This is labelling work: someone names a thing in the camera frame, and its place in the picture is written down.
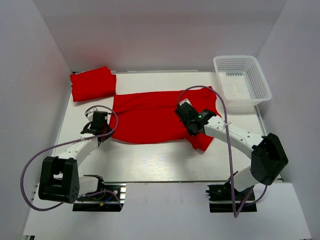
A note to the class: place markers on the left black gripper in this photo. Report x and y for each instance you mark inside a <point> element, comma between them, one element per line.
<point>105,129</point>

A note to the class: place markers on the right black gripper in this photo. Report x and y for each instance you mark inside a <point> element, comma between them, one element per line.
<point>183,113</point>

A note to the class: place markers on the red t-shirt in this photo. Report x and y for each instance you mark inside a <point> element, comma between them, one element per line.
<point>93,84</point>
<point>150,118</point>

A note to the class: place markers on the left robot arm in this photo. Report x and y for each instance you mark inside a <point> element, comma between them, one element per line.
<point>59,178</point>

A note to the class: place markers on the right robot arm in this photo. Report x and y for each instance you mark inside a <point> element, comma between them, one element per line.
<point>267,155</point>

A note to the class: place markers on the folded red t-shirt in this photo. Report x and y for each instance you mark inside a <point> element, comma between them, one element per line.
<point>93,84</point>

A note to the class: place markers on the white plastic basket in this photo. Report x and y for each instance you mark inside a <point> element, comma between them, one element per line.
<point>241,81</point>

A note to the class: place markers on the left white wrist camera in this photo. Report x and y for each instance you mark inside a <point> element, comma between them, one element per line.
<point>89,111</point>

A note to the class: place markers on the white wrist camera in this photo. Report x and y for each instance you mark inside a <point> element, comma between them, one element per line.
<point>89,111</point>
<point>186,100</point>

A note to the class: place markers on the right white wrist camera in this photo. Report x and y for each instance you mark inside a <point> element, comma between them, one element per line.
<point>186,100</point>

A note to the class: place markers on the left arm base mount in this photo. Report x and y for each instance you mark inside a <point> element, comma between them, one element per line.
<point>103,202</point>

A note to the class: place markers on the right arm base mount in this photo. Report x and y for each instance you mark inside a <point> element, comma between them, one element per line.
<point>220,199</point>

